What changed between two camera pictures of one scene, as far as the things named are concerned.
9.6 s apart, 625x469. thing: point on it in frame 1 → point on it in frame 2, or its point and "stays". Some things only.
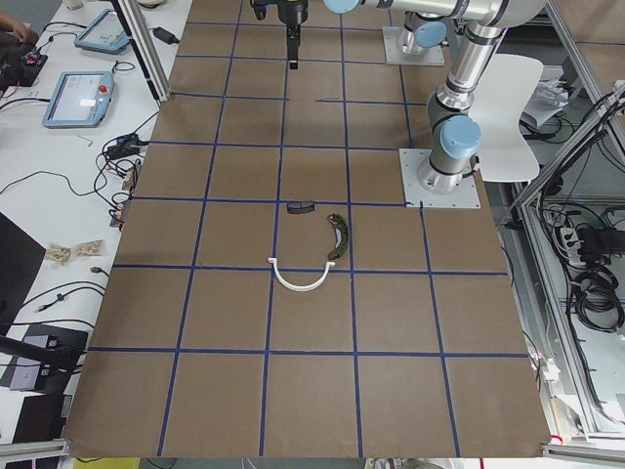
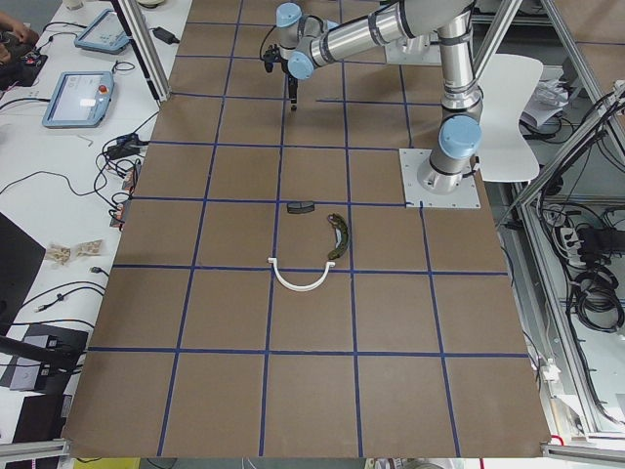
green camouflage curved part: (342, 232) stays
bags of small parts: (62, 254) stays
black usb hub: (127, 146) stays
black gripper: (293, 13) → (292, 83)
